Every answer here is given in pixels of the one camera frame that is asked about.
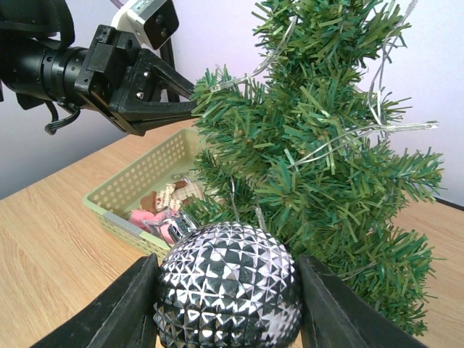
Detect pink ornaments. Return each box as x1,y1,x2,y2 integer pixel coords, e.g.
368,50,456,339
128,209,177,245

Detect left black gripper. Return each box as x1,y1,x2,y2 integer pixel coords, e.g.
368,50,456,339
74,25,196,136

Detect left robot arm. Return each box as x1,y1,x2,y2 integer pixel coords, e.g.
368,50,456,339
1,1,196,136

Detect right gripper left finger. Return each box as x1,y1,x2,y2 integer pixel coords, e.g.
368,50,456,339
33,254,158,347

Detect green plastic basket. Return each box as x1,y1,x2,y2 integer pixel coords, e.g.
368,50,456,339
83,128,205,261

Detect small green christmas tree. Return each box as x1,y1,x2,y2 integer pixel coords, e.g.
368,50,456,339
187,1,442,335

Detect brown gingerbread ornament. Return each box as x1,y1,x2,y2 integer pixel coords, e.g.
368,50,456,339
139,180,204,213

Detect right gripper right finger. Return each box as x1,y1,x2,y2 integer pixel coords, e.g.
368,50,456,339
297,255,425,348

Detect silver ball ornament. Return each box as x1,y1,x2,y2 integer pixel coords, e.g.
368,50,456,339
153,213,302,347

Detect silver star ornament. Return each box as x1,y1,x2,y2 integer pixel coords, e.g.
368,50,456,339
140,210,176,236

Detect clear led light string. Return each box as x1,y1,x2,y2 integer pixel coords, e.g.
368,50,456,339
208,0,442,225

